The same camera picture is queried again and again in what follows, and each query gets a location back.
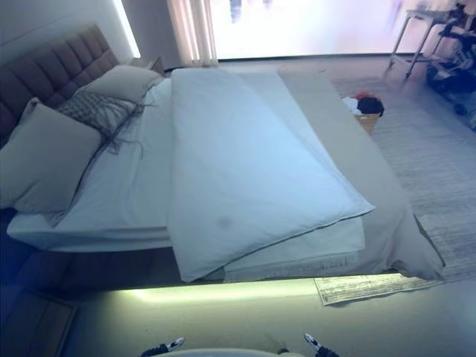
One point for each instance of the wicker laundry basket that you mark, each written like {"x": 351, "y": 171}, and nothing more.
{"x": 366, "y": 122}

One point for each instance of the beige window curtain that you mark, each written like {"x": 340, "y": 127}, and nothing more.
{"x": 191, "y": 29}

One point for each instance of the clothes pile in basket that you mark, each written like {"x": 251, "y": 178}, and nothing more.
{"x": 362, "y": 105}

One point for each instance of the wooden nightstand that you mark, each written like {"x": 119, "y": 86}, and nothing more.
{"x": 148, "y": 63}

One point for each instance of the white folded duvet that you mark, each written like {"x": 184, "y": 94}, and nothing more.
{"x": 238, "y": 163}

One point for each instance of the grey fringed decorative pillow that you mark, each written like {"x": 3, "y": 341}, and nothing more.
{"x": 96, "y": 109}

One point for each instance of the robot white torso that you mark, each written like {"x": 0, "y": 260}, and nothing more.
{"x": 230, "y": 352}

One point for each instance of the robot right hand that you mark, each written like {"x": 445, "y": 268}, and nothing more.
{"x": 319, "y": 344}

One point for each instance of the large beige square pillow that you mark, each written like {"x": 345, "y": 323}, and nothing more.
{"x": 44, "y": 163}

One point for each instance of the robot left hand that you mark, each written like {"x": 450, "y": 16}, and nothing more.
{"x": 163, "y": 346}

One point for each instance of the brown tufted headboard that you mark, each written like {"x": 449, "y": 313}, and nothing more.
{"x": 48, "y": 70}

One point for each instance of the beige rectangular pillow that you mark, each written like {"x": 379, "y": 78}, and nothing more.
{"x": 122, "y": 83}

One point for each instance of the wooden bedside table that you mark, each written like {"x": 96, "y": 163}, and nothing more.
{"x": 37, "y": 323}

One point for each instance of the dark equipment pile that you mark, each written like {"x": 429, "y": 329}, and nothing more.
{"x": 454, "y": 56}

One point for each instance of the beige bedspread blanket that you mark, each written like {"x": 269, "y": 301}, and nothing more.
{"x": 375, "y": 193}

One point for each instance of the metal frame side table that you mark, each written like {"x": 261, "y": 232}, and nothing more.
{"x": 416, "y": 41}

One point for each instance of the white mattress with sheet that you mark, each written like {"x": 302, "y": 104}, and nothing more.
{"x": 126, "y": 208}

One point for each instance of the light grey area rug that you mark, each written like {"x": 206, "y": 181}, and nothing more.
{"x": 427, "y": 178}

